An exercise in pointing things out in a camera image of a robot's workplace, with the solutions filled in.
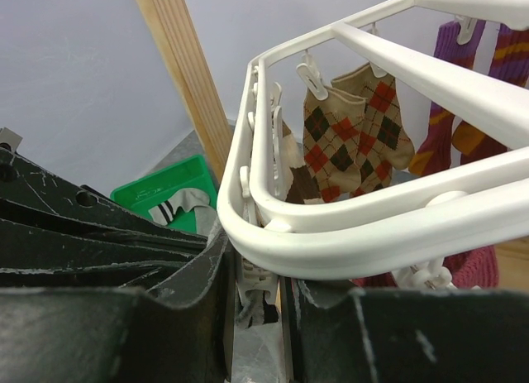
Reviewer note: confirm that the cream brown striped sock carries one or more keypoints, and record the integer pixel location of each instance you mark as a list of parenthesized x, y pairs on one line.
[(295, 183)]

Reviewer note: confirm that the orange brown argyle sock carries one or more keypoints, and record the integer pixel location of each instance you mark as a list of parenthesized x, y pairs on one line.
[(331, 139)]

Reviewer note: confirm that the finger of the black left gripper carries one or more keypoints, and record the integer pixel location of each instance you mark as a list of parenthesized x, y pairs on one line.
[(25, 183), (40, 249)]

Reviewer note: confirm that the beige sock maroon toe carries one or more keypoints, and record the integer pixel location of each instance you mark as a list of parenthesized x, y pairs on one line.
[(478, 267)]

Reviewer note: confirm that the white plastic clip hanger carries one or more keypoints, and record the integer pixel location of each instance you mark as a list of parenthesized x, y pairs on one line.
[(313, 70)]

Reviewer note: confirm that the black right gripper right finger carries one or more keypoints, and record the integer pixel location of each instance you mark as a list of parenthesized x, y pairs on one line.
[(337, 332)]

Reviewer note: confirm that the green plastic tray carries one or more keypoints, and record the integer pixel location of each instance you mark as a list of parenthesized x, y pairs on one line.
[(141, 195)]

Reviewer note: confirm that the white hanger clip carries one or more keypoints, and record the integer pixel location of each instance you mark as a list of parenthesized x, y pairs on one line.
[(427, 275), (250, 277)]

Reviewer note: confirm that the wooden clothes rack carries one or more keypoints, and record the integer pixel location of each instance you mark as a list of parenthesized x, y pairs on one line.
[(190, 81)]

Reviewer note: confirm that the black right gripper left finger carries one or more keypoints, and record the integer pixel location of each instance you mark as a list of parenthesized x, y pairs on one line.
[(179, 330)]

